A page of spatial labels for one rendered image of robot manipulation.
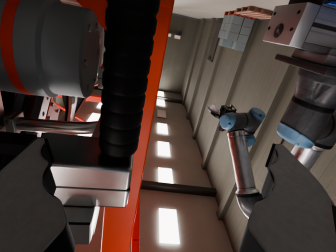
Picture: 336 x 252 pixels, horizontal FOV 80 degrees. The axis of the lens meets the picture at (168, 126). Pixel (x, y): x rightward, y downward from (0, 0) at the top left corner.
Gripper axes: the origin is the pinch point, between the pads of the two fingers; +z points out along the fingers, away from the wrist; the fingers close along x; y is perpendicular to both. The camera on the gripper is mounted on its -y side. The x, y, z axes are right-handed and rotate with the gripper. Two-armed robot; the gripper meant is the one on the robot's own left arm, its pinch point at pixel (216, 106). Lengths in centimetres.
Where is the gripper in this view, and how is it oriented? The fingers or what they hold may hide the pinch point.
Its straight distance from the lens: 131.0
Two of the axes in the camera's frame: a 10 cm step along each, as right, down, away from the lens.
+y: 1.6, -7.7, -6.1
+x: -9.5, 0.5, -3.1
